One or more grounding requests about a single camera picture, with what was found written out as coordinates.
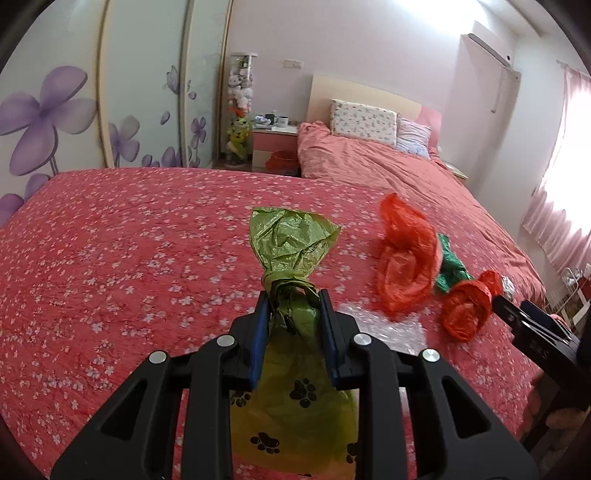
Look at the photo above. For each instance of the floral white pillow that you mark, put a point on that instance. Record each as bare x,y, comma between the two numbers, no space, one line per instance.
364,122

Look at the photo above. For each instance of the wall air conditioner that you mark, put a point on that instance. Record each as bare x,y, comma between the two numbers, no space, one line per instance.
495,46

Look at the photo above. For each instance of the clear bubble wrap bag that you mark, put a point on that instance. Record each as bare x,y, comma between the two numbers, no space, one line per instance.
407,336

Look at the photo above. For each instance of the salmon pink duvet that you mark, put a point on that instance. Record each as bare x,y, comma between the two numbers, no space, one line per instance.
429,187

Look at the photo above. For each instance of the beige pink headboard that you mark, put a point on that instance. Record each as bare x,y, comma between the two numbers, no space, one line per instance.
325,88

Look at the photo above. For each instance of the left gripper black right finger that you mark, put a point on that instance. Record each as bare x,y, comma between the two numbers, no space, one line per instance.
456,435

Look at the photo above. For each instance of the orange plastic bag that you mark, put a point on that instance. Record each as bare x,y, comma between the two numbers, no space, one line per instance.
468,305
411,259

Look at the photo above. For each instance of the sliding flower wardrobe doors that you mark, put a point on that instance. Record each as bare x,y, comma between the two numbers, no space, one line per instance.
107,84

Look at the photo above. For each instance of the small red bin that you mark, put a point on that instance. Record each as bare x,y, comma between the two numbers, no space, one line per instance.
284,162

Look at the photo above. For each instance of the orange gloved right hand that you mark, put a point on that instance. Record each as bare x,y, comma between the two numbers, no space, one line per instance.
546,409

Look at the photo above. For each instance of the far side nightstand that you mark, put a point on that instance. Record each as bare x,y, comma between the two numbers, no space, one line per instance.
458,174

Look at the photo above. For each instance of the green plastic bag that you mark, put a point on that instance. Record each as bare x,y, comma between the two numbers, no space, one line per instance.
453,270

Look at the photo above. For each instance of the white wall socket plate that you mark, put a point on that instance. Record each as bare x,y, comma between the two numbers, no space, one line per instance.
292,64

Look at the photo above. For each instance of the pink white nightstand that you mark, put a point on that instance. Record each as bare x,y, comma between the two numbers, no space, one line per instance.
266,141

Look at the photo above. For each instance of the plush toy display tube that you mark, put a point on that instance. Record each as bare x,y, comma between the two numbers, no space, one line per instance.
240,92

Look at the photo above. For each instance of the white wire shelf rack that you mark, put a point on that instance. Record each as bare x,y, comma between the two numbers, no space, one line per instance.
571,299

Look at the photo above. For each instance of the pink window curtain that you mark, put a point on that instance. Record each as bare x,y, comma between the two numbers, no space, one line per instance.
558,217

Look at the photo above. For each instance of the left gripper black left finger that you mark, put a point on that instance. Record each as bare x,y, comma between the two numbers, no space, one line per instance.
171,416

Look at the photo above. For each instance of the red floral bedspread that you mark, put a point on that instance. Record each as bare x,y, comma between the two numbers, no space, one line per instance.
100,267

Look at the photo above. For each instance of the pink striped pillow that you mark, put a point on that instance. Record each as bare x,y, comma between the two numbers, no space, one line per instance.
413,138

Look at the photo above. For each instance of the olive paw-print plastic bag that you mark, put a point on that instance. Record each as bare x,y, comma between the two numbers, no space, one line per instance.
294,421

